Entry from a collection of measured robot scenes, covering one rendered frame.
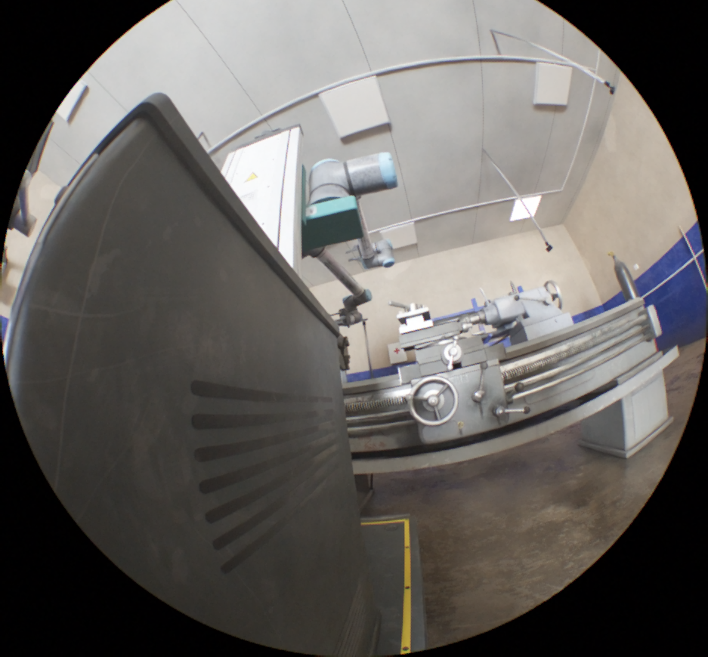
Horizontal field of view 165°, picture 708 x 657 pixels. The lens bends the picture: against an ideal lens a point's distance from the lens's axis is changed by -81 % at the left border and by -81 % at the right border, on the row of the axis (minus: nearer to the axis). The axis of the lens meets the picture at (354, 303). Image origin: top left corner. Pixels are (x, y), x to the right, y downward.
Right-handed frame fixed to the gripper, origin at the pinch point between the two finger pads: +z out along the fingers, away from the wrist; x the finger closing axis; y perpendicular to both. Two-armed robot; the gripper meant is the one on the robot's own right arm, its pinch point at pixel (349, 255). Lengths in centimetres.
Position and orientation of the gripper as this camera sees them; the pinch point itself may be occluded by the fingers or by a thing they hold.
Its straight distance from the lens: 191.7
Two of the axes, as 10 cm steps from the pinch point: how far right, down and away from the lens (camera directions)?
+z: -9.4, 2.4, 2.4
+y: -1.1, 4.6, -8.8
